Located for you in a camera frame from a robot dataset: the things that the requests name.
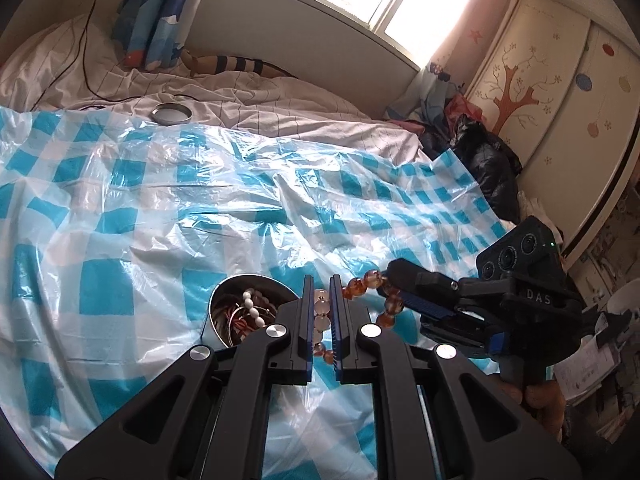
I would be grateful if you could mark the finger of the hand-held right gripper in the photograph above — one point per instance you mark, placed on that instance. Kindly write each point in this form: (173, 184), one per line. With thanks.
(450, 327)
(420, 280)

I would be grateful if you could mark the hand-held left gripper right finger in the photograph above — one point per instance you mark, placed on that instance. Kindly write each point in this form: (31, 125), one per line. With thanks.
(337, 355)

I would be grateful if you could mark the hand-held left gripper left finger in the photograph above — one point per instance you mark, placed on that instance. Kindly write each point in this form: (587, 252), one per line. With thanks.
(306, 355)

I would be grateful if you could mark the round metal tin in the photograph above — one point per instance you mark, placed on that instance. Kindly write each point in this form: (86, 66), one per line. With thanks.
(235, 285)

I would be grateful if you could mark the person's right forearm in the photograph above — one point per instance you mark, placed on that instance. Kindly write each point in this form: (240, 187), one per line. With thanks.
(580, 430)

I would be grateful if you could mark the person's right hand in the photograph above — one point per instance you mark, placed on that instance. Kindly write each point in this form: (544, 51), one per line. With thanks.
(542, 405)

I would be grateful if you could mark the pile of papers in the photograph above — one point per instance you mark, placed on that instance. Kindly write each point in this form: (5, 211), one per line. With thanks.
(590, 360)

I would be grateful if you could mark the pile of pale clothes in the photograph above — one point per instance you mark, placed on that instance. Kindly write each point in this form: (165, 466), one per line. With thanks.
(537, 210)

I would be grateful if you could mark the black plastic bag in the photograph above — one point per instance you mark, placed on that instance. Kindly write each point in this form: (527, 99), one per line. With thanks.
(485, 165)

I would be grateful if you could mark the red cloth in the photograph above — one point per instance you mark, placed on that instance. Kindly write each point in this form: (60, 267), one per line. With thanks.
(462, 109)

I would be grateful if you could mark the blue cartoon cloth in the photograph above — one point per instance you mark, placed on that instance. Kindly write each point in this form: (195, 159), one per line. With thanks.
(430, 95)

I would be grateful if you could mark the white wardrobe with tree print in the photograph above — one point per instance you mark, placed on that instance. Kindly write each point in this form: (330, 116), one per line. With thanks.
(550, 100)

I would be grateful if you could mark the blue checked plastic sheet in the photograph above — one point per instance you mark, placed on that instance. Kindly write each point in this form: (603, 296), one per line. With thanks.
(150, 220)

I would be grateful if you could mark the white striped bedsheet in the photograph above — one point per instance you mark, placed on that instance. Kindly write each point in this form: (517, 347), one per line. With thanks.
(275, 105)

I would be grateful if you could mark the pink star curtain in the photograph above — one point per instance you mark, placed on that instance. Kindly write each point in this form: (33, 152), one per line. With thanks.
(475, 15)

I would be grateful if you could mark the round metal tin lid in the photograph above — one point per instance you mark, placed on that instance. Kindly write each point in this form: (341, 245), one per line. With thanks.
(172, 114)

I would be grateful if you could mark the striped plush toy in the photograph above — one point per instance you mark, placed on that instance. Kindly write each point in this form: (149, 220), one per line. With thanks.
(230, 64)

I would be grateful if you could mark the blue cartoon pillow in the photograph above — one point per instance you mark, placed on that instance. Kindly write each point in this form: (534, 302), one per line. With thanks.
(155, 10)

